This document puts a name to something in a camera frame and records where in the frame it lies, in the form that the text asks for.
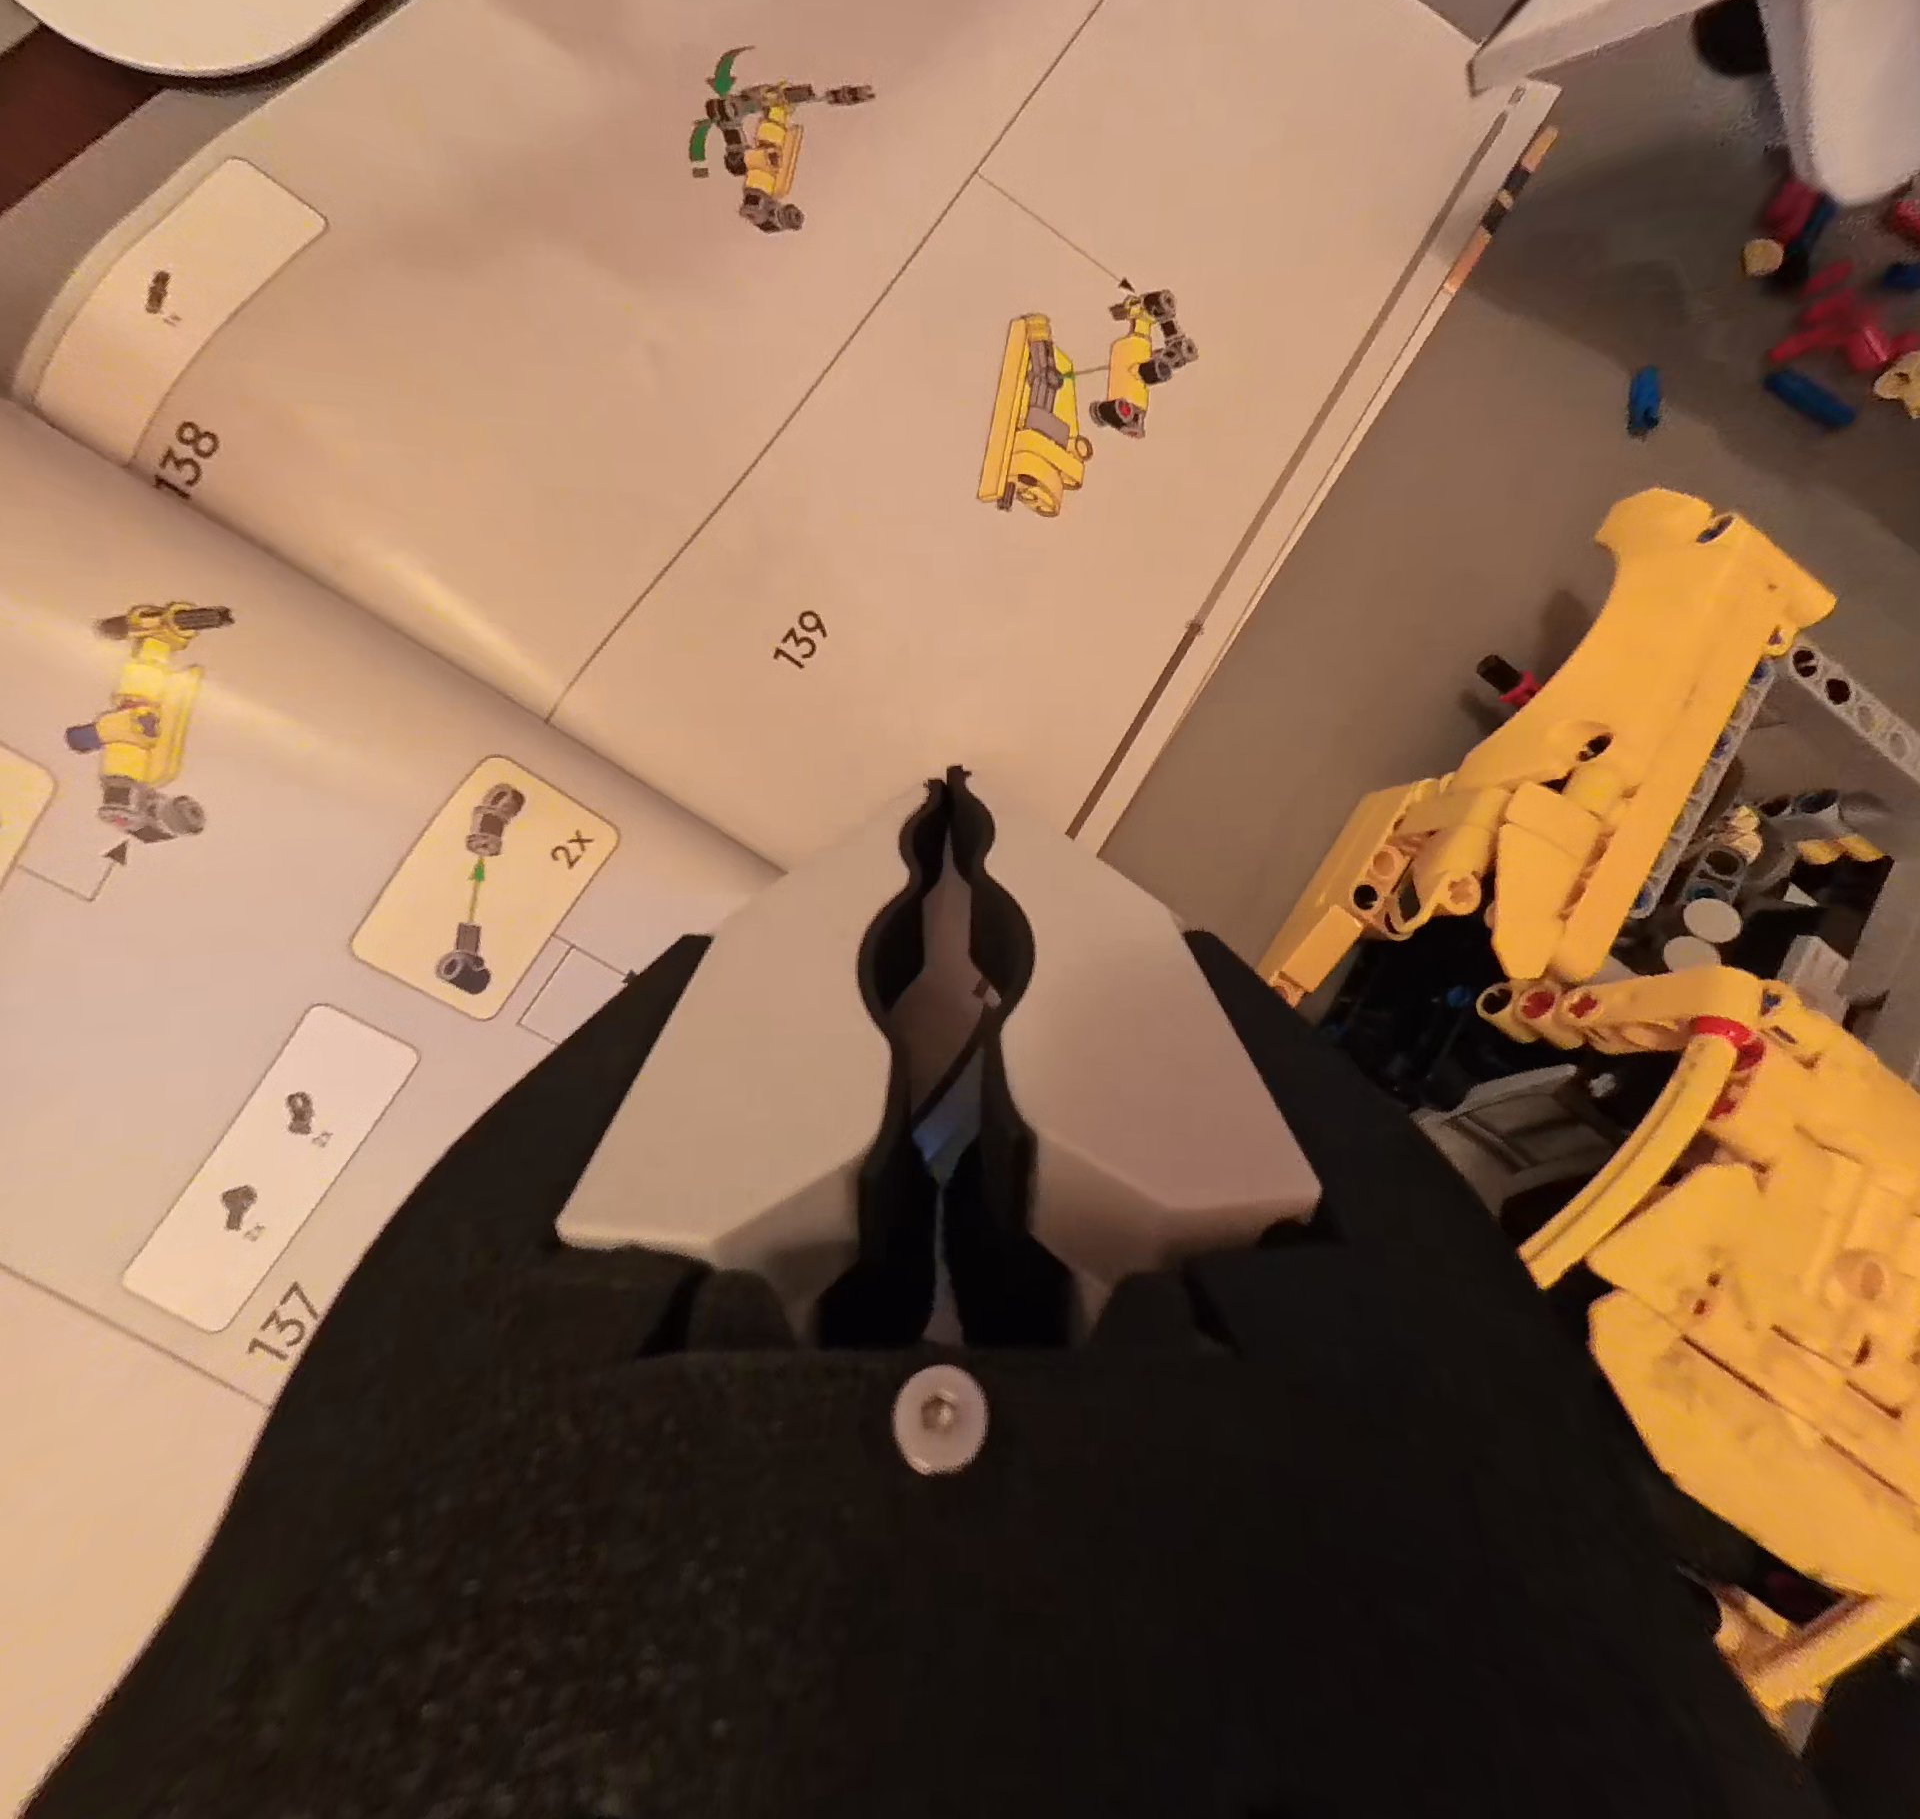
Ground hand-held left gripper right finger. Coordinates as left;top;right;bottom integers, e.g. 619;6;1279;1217
956;769;1325;1347

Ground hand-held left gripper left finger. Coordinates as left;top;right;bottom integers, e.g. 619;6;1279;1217
560;769;949;1347

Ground scattered small brick pieces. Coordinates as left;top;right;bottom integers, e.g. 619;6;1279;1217
1619;154;1920;440

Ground yellow toy brick car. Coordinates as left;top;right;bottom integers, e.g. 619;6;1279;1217
1262;484;1920;1731

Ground open instruction booklet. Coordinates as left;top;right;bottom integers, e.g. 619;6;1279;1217
0;0;1561;1701

